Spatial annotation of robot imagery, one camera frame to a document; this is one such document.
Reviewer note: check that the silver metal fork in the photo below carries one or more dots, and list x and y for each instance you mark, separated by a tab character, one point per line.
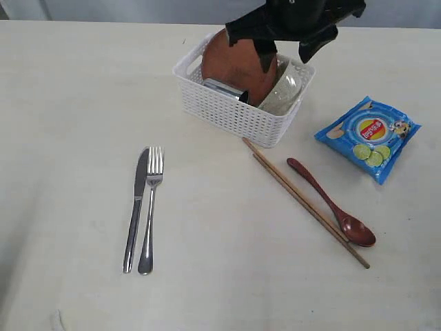
154	177

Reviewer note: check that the brown round plate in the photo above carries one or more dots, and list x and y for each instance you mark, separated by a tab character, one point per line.
239	66

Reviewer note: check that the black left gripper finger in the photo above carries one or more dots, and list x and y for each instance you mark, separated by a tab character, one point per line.
254	26

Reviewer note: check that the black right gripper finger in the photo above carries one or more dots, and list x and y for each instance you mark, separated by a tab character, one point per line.
307	49

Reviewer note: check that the silver metal knife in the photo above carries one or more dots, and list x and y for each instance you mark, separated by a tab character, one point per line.
139	186

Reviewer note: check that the white ceramic bowl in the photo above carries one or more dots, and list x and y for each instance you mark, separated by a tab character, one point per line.
284	92

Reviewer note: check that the white perforated plastic basket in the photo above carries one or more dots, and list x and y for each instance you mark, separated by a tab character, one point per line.
231	115

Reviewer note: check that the brown wooden spoon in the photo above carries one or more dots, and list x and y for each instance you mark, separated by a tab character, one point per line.
356	231

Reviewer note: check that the brown wooden chopstick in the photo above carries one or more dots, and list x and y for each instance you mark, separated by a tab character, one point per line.
357	256
251	146

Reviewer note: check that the blue chips bag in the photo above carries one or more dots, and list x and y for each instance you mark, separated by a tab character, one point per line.
371	135

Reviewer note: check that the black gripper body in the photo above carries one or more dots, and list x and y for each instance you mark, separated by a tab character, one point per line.
307	16

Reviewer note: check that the shiny metal cup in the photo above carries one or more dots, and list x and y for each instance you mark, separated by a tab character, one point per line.
239	95

